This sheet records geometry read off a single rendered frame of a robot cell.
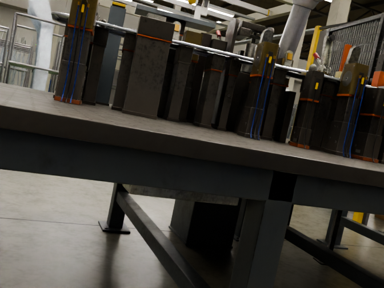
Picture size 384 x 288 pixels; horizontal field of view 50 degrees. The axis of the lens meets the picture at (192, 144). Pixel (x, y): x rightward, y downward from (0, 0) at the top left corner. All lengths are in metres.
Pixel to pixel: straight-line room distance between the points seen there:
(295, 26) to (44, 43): 6.07
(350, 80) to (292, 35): 0.78
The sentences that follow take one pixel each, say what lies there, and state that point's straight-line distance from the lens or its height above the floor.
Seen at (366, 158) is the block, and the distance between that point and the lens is 1.71.
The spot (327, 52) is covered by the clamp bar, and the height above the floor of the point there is 1.14.
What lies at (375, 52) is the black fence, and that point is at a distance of 2.74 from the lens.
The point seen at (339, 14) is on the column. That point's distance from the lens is 10.07.
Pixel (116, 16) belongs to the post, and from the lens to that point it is 1.96.
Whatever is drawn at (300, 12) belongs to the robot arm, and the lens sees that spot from 2.36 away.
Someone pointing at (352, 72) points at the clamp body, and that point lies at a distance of 1.65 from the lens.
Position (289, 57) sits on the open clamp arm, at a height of 1.08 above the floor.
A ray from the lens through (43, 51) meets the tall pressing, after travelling 7.89.
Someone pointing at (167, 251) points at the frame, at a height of 0.23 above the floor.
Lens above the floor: 0.75
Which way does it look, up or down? 4 degrees down
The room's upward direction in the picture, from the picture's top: 12 degrees clockwise
